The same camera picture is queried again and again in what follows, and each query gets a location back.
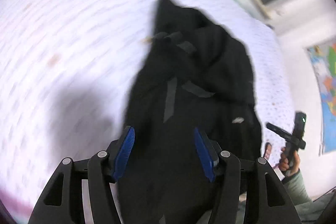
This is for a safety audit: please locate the white floral bed quilt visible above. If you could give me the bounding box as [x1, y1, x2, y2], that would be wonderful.
[1, 0, 294, 223]

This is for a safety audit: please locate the colourful wall map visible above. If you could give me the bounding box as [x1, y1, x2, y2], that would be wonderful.
[307, 40, 335, 154]

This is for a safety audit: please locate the black hooded jacket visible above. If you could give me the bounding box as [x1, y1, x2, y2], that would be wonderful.
[117, 0, 261, 223]

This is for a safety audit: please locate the green sleeved right forearm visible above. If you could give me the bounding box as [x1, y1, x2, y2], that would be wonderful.
[282, 170, 333, 223]

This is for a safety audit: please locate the person's right hand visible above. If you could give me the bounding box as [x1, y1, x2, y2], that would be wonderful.
[278, 147, 300, 177]

